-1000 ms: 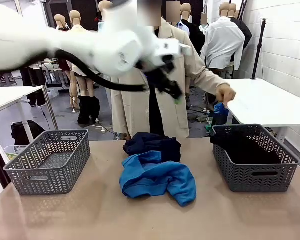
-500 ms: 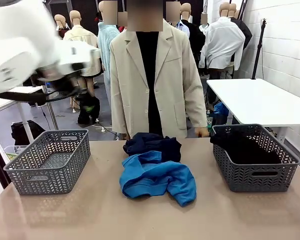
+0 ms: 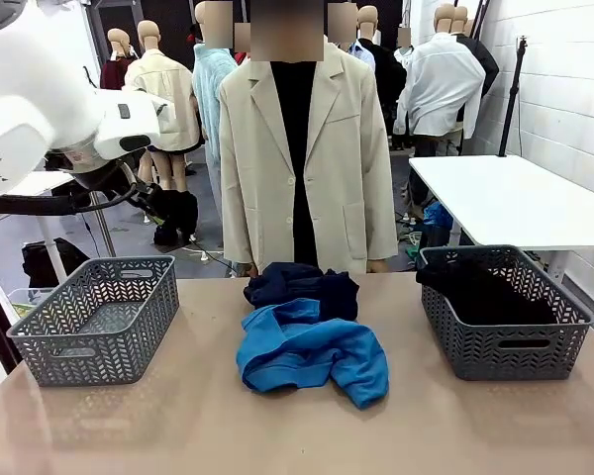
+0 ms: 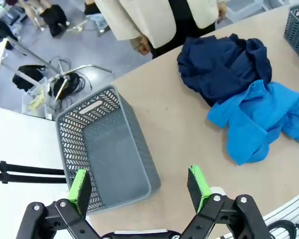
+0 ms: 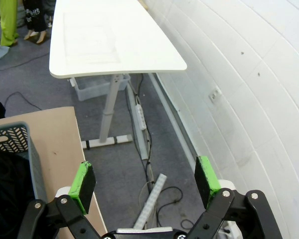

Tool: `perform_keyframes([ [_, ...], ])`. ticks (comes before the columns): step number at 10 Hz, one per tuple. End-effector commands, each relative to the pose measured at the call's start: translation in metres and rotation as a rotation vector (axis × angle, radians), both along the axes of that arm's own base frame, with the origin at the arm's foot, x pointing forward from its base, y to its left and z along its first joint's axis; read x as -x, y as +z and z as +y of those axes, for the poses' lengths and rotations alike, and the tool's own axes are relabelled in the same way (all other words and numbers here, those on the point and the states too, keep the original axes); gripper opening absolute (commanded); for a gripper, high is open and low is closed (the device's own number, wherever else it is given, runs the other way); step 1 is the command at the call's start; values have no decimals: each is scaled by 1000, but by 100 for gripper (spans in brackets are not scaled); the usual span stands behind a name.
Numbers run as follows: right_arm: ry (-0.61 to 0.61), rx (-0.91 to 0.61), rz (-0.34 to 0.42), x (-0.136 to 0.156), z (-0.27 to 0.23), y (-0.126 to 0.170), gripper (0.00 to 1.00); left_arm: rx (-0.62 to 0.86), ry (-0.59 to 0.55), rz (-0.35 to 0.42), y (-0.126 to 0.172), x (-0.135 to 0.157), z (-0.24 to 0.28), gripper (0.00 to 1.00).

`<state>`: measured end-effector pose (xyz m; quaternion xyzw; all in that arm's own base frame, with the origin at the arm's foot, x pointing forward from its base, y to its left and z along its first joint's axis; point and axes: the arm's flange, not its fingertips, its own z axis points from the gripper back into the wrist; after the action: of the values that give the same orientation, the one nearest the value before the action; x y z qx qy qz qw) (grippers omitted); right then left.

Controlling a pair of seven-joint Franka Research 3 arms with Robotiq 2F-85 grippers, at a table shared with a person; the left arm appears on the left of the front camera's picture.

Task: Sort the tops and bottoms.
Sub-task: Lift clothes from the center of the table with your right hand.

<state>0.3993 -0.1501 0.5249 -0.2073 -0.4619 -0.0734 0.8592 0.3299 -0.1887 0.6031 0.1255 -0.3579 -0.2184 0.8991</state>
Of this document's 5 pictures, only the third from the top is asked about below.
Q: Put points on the mannequin in black coat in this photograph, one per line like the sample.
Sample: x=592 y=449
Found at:
x=388 y=84

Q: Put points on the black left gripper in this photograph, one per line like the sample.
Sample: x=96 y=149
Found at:
x=147 y=200

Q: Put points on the mannequin in pale green shirt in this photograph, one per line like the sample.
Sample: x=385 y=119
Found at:
x=404 y=52

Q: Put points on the blue plastic bag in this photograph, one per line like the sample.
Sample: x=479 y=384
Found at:
x=435 y=218

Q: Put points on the tall black light stand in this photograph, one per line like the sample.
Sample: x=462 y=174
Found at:
x=514 y=99

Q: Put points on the mannequin in red jacket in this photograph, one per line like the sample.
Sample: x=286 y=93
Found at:
x=241 y=57

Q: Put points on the bright blue shirt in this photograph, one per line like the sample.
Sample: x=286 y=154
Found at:
x=317 y=356

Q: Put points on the black bag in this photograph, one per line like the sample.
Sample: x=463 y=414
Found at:
x=39 y=262

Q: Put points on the mannequin in black jacket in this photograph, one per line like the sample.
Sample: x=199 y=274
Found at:
x=485 y=64

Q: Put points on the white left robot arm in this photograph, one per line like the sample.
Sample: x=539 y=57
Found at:
x=29 y=74

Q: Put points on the large white table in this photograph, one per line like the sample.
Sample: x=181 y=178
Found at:
x=500 y=198

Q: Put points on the mannequin in white shirt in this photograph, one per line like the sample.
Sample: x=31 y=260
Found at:
x=440 y=89

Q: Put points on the person's left forearm beige sleeve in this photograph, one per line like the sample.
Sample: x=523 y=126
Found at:
x=383 y=227

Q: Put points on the person's right forearm beige sleeve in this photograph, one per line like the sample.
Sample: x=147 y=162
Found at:
x=232 y=232

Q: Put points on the person in beige blazer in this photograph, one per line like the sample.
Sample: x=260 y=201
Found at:
x=257 y=148

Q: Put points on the black bunched trousers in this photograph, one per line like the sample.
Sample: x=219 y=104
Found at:
x=184 y=218

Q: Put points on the grey plastic woven-pattern basket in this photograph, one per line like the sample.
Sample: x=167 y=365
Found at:
x=505 y=356
x=104 y=356

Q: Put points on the black garment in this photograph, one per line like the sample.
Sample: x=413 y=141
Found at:
x=495 y=297

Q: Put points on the mannequin in maroon top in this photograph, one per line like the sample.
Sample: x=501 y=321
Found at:
x=111 y=76

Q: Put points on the person's right hand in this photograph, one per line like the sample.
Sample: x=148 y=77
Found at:
x=251 y=270

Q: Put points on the mannequin in light blue fleece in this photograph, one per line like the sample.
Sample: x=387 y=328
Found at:
x=208 y=89

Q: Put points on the person's left hand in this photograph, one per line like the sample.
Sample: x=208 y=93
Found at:
x=380 y=265

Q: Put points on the mannequin in cream jacket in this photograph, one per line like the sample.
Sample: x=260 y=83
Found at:
x=175 y=84

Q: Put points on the clear plastic bin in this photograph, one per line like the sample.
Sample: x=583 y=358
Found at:
x=25 y=304

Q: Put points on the small white table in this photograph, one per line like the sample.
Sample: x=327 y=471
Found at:
x=49 y=180

